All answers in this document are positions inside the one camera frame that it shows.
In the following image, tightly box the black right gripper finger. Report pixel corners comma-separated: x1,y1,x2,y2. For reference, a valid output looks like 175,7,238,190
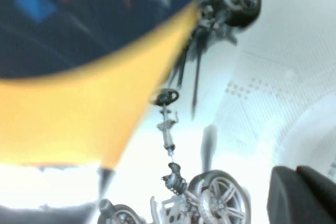
266,165,336,224

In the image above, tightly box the dark mobile robot book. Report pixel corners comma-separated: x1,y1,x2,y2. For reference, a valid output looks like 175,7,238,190
0,0,202,174

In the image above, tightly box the white car suspension book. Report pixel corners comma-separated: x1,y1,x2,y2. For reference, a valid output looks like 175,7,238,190
0,0,336,224

